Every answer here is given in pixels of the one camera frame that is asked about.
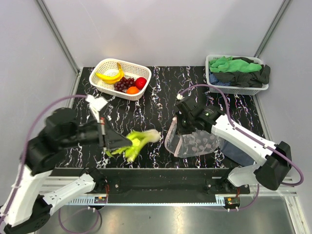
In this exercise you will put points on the dark blue cloth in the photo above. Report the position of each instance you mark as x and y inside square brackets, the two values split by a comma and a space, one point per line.
[236, 154]

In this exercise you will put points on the white basket with cloths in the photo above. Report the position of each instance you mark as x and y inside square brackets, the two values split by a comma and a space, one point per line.
[232, 89]

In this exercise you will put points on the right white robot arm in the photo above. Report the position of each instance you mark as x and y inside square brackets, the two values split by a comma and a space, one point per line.
[272, 161]

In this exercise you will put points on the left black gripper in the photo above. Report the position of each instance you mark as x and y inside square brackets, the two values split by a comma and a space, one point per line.
[109, 138]

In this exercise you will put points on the black cloth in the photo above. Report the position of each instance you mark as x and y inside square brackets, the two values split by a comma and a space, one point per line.
[251, 80]

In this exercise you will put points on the fake red apple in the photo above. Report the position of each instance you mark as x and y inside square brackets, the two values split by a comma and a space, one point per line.
[140, 83]

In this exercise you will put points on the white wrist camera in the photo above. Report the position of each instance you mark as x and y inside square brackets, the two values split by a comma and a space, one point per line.
[96, 104]
[179, 97]

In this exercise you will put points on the fake green celery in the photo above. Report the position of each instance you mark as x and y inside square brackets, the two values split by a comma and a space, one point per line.
[138, 140]

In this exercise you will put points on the clear zip top bag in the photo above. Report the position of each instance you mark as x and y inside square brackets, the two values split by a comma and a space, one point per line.
[195, 144]

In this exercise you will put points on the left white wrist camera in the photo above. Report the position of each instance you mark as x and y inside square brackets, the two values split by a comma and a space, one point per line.
[96, 104]

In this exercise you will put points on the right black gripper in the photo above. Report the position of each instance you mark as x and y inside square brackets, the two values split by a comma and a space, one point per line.
[180, 130]

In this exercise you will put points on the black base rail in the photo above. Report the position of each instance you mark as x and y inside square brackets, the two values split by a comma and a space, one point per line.
[164, 186]

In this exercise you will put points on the blue checkered cloth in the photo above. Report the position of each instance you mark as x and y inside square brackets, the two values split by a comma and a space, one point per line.
[214, 81]

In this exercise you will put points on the fake purple grapes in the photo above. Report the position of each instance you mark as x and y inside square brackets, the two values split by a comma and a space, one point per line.
[124, 84]

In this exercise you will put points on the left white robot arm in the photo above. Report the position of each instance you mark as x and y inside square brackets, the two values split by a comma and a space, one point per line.
[28, 211]

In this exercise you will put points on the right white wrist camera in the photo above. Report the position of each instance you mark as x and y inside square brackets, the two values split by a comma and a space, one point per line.
[179, 97]

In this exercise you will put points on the fake yellow banana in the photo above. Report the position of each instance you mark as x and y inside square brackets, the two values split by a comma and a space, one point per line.
[110, 73]

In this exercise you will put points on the white empty plastic basket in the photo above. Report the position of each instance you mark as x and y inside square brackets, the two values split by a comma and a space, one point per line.
[131, 70]

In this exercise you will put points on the fake orange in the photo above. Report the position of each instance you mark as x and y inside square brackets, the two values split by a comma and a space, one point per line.
[132, 90]

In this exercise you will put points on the green cloth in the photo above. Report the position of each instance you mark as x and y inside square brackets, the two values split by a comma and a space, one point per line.
[233, 64]

